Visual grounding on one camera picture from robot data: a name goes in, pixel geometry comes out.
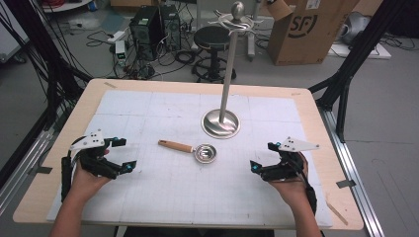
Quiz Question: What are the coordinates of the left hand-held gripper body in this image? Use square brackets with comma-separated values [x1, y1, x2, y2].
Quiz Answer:
[69, 128, 122, 181]

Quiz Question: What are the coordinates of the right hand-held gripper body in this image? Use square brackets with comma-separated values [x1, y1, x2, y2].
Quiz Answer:
[261, 135, 320, 183]

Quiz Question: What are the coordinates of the metal strainer with wooden handle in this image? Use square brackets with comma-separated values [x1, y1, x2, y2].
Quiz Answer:
[157, 138, 218, 165]

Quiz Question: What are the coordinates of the steel utensil stand with hooks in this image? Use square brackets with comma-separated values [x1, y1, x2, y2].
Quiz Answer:
[201, 1, 261, 140]

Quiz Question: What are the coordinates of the person's left hand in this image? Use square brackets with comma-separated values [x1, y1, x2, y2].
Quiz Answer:
[70, 160, 112, 202]

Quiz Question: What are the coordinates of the person's right hand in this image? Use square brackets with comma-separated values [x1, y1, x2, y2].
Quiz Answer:
[268, 154, 311, 205]

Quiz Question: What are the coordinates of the white grid mat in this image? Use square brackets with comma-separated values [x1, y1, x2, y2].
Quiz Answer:
[45, 90, 334, 229]

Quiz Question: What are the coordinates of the grey tape piece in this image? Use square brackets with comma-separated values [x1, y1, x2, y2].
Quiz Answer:
[335, 179, 358, 190]
[27, 165, 53, 176]

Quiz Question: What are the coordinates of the thin wooden stick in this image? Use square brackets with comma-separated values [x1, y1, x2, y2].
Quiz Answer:
[325, 201, 349, 227]

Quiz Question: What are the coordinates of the small white device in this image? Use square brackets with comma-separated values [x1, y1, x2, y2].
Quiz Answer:
[115, 39, 127, 66]

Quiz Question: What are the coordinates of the white power strip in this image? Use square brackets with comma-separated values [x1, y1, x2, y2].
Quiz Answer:
[106, 30, 128, 44]

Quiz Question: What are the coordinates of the large black computer tower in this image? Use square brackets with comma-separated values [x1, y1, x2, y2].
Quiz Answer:
[128, 5, 165, 62]

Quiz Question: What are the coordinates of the brown cardboard box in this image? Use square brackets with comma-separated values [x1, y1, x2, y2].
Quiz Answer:
[263, 0, 361, 66]

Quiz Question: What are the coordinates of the black round stool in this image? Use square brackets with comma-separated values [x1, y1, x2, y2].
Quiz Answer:
[191, 25, 237, 84]

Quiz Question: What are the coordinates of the slim black computer tower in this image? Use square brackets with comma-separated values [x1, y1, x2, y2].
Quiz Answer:
[159, 4, 183, 51]

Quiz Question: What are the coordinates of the flat white board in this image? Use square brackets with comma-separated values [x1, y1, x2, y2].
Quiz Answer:
[329, 41, 392, 60]

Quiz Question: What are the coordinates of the grey rounded appliance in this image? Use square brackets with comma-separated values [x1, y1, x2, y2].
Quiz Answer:
[340, 11, 373, 45]

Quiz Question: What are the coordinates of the round white table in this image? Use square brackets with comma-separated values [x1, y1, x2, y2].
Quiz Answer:
[41, 0, 94, 14]

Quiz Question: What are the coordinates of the aluminium rail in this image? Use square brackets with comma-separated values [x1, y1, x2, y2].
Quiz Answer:
[318, 108, 385, 237]
[0, 127, 56, 216]

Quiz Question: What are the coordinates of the black metal frame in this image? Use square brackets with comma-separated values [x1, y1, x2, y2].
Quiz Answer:
[307, 0, 408, 143]
[0, 0, 95, 189]

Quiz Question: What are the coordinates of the coiled black cable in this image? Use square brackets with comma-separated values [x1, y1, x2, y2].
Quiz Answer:
[174, 48, 198, 66]

